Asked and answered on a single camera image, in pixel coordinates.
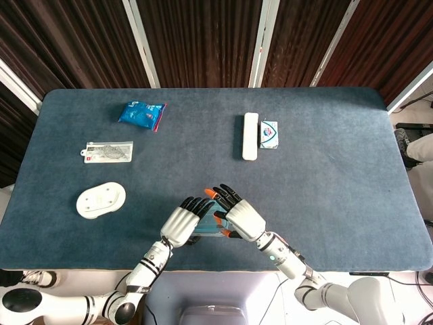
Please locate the ruler set in clear pouch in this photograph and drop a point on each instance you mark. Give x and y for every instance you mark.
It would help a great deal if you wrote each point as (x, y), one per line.
(108, 152)

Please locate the white oval plastic base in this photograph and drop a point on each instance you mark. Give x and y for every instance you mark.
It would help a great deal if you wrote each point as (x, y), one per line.
(99, 199)

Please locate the small white blue packet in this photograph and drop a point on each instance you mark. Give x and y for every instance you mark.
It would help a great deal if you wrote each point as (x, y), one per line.
(269, 133)

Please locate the dark brown curtain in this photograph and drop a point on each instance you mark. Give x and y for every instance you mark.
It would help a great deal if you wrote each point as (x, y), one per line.
(203, 40)

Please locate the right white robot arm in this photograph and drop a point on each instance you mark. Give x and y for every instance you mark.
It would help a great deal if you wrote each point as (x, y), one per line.
(287, 260)

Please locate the grey white robot torso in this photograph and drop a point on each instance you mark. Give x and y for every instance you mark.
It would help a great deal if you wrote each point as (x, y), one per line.
(203, 294)

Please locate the white black sneaker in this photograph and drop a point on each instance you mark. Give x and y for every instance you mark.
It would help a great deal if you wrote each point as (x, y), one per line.
(39, 278)

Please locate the blue snack bag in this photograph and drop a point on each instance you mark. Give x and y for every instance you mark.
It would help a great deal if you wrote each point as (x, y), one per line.
(138, 115)

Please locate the black electronic device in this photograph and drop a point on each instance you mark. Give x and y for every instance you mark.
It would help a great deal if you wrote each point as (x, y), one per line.
(368, 273)

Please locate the blue felt table cloth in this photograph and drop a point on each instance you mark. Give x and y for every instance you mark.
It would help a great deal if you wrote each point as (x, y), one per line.
(304, 169)

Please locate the person in white clothing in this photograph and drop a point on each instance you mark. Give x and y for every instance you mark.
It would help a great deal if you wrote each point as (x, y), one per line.
(423, 147)

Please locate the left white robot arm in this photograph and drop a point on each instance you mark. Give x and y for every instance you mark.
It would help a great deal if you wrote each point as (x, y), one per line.
(149, 264)

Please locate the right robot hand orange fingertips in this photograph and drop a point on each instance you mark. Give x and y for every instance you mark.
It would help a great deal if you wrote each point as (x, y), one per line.
(245, 220)

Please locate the long white plastic case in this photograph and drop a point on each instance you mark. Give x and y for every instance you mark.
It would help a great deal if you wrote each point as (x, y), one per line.
(250, 135)

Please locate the white frame post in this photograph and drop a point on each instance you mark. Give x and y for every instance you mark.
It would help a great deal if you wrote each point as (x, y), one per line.
(140, 44)
(334, 44)
(264, 44)
(20, 86)
(411, 89)

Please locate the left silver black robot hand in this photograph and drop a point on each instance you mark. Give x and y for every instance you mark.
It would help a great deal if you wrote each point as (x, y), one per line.
(179, 223)

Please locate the clear teal plastic container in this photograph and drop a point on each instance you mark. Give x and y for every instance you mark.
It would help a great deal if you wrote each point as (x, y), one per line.
(209, 228)

